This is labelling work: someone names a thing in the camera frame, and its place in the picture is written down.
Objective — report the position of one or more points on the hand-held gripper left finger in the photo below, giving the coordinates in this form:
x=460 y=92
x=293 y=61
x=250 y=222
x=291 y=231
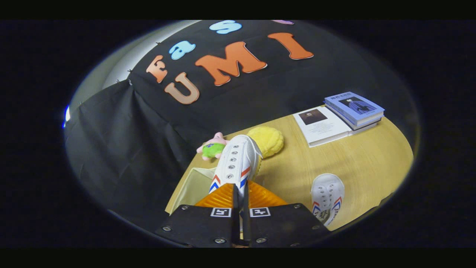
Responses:
x=235 y=223

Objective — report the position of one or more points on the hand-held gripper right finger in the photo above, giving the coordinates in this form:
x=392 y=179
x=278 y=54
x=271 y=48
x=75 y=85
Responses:
x=246 y=227

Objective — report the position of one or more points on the beige fabric storage box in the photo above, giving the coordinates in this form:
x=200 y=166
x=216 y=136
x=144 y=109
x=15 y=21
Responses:
x=193 y=186

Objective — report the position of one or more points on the white shoe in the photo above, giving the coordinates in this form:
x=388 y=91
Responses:
x=241 y=156
x=327 y=193

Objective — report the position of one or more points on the pink star plush toy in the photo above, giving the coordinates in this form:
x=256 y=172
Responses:
x=212 y=149

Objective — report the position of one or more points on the yellow plush ball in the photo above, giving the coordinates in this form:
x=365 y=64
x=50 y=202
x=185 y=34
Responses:
x=269 y=139

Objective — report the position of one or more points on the white cover book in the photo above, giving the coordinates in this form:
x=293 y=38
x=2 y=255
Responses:
x=323 y=128

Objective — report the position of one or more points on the black backdrop cloth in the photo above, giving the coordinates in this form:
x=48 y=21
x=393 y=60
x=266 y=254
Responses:
x=126 y=149

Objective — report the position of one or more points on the blue cover book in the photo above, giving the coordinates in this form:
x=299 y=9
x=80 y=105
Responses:
x=353 y=106

